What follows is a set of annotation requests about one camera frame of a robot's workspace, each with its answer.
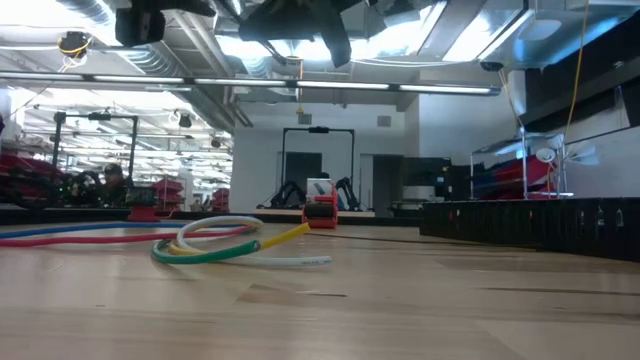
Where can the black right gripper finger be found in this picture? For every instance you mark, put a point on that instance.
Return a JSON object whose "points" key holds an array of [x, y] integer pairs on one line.
{"points": [[337, 40]]}

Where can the LED light bar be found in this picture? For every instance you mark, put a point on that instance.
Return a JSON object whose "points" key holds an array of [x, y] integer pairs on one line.
{"points": [[240, 82]]}

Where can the seated person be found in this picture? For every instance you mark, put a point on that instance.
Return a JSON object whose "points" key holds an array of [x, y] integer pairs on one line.
{"points": [[114, 185]]}

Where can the red label dispenser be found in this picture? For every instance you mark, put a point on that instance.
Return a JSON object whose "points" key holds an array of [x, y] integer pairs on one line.
{"points": [[320, 220]]}

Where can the black aluminium table frame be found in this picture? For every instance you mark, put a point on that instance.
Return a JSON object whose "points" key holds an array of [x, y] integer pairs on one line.
{"points": [[75, 215]]}

